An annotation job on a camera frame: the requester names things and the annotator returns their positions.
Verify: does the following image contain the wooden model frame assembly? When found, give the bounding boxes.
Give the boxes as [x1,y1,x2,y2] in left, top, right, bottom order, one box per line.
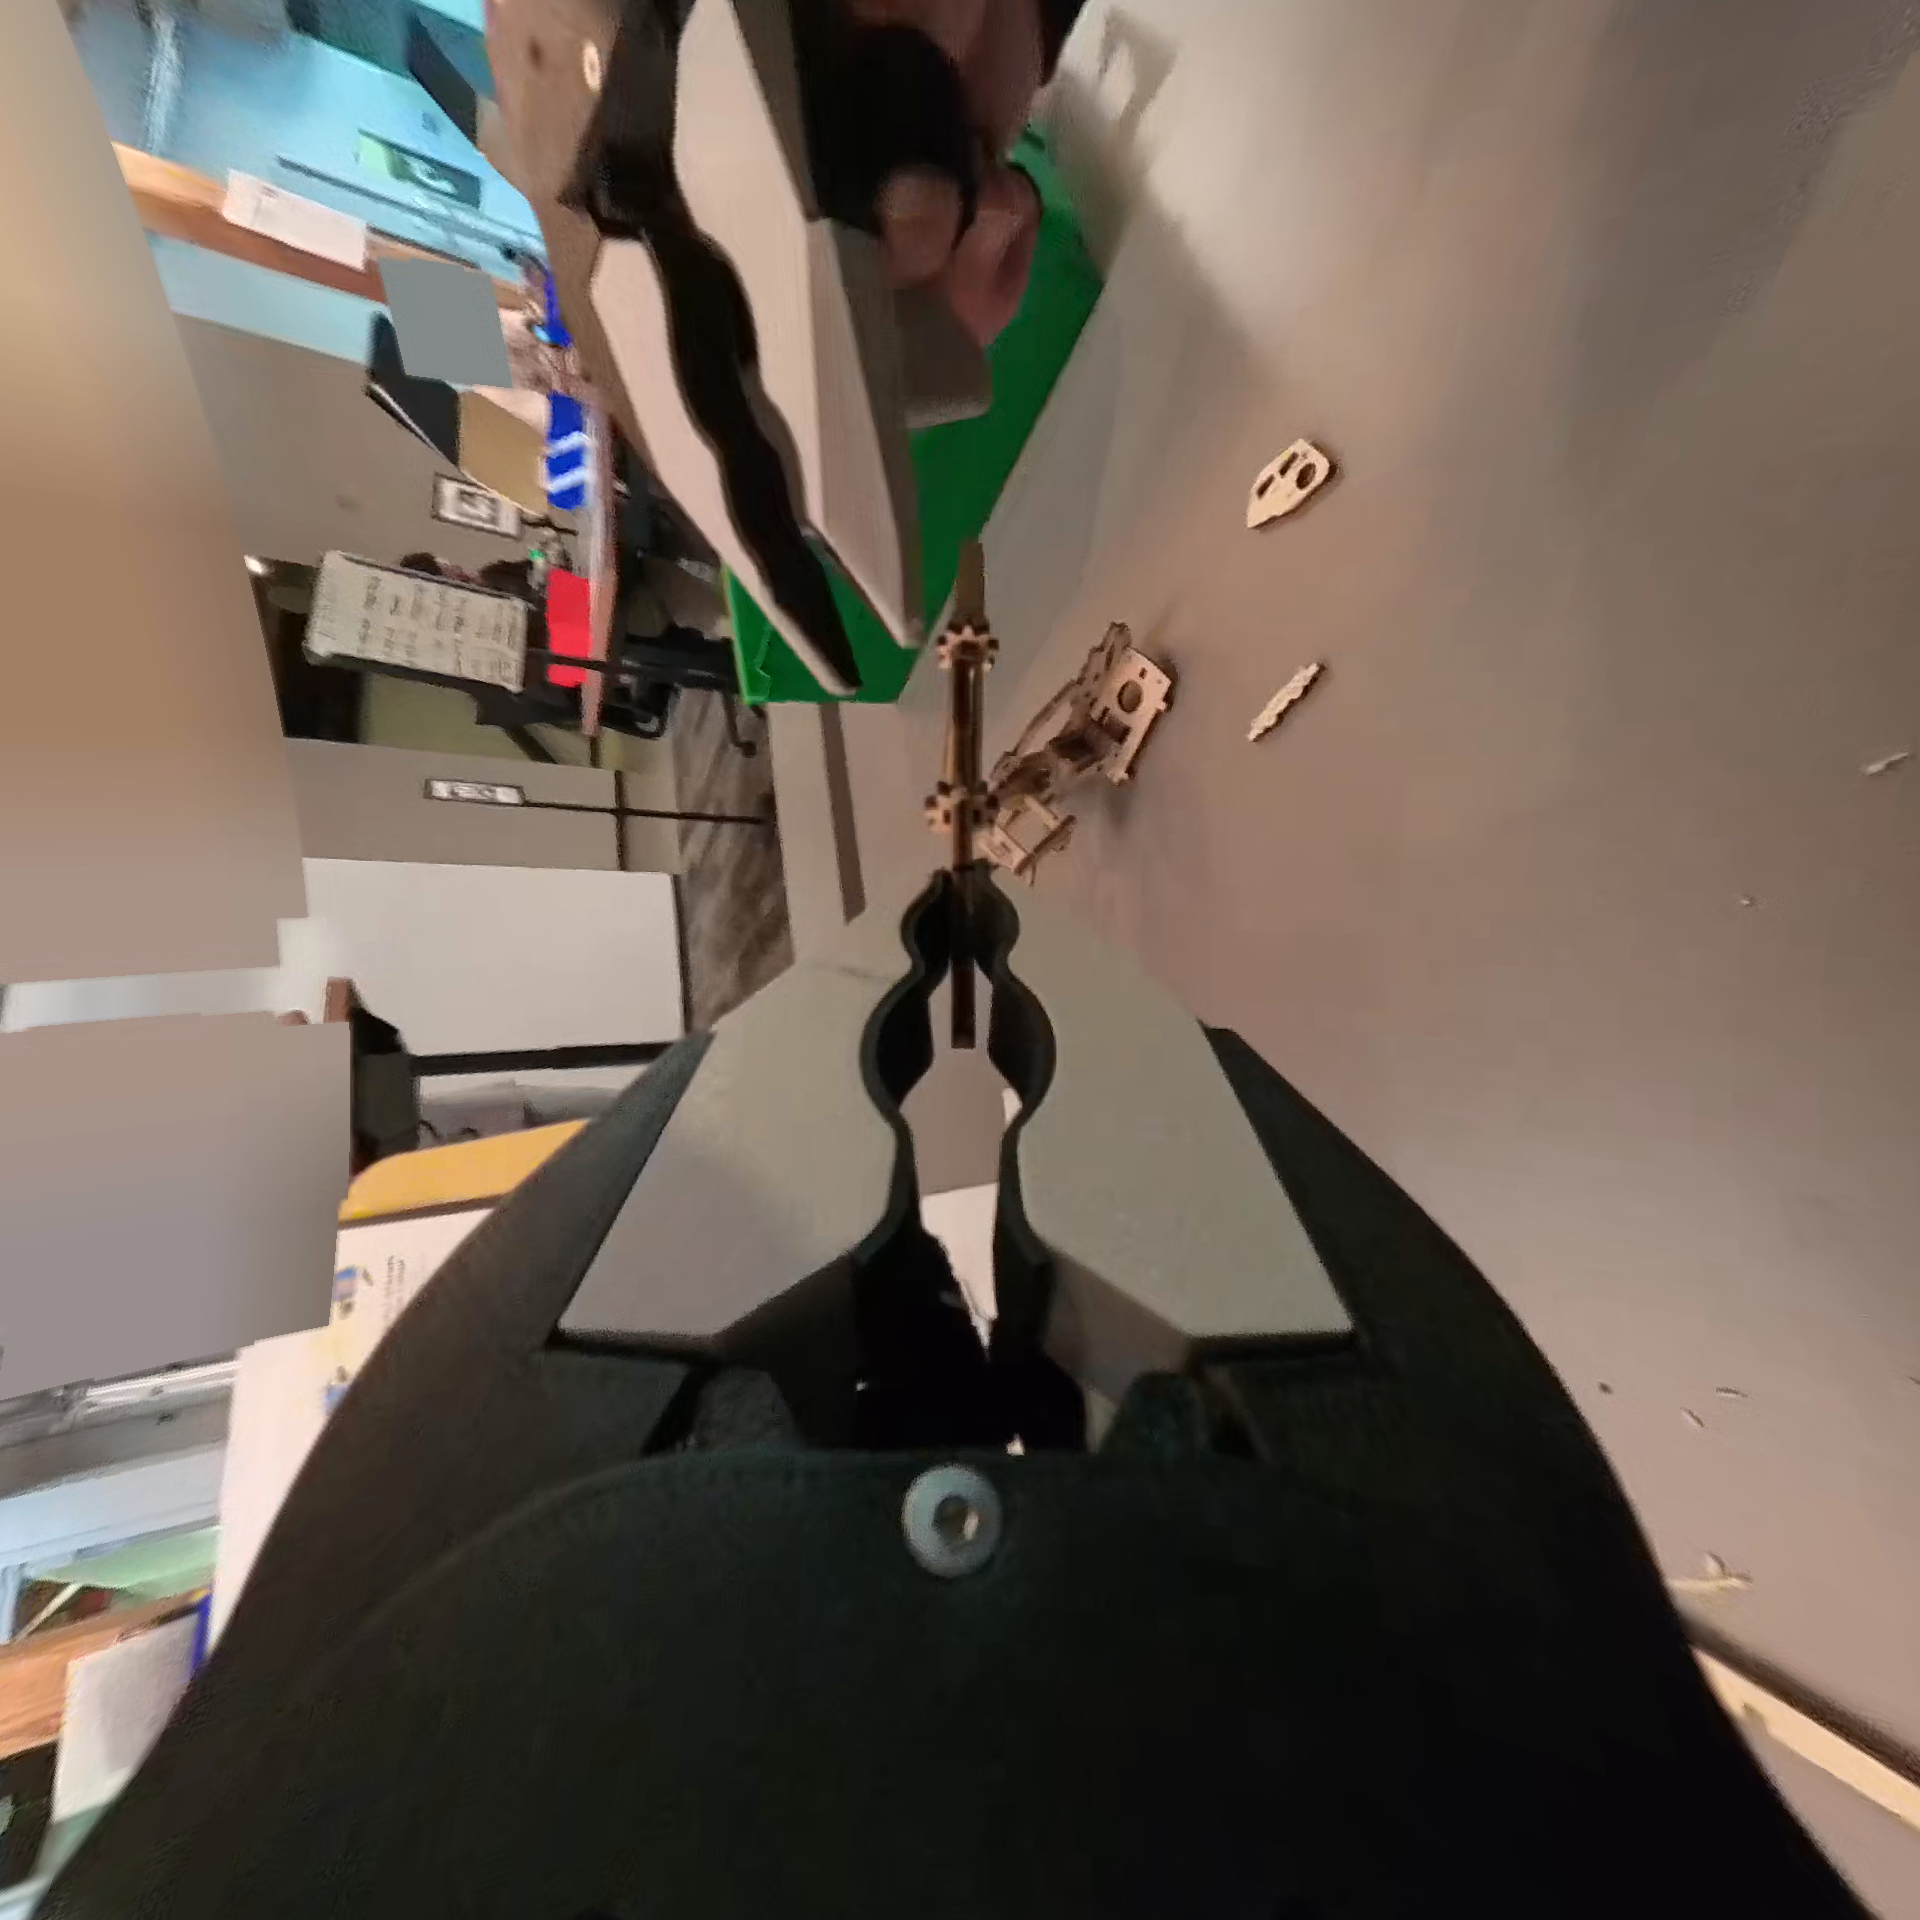
[983,622,1174,886]

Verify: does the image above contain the green mat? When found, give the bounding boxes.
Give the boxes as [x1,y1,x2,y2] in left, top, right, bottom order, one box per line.
[725,127,1107,705]

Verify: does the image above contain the person's right hand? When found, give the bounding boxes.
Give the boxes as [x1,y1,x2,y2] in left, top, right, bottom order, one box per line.
[877,0,1086,351]

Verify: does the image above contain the printed instruction sheet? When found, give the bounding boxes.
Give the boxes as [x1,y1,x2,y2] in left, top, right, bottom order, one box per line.
[218,1183,504,1600]

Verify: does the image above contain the handwritten white board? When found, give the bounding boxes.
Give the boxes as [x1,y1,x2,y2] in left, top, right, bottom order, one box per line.
[303,550,538,695]

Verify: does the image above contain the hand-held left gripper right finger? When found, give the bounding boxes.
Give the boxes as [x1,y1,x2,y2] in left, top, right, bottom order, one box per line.
[967,871,1360,1441]

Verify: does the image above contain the wooden plate with holes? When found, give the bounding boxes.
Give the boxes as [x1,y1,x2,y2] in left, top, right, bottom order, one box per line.
[1245,439,1338,531]

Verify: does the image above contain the white paper label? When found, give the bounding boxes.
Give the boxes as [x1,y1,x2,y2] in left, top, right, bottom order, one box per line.
[224,169,367,272]

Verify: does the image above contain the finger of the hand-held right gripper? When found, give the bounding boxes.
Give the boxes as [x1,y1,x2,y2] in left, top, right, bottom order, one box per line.
[482,0,869,703]
[682,0,995,648]

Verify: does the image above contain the twin wooden rods with gear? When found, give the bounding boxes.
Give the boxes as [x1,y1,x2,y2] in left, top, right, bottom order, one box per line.
[920,680,1004,1051]

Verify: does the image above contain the single wooden rod part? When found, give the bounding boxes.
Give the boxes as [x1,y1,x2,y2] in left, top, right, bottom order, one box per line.
[932,536,1004,693]

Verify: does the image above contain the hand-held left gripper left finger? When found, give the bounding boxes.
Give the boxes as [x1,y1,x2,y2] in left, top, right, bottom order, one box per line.
[555,871,958,1441]

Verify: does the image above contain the blue box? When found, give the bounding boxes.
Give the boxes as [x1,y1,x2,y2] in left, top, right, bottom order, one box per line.
[539,391,606,513]

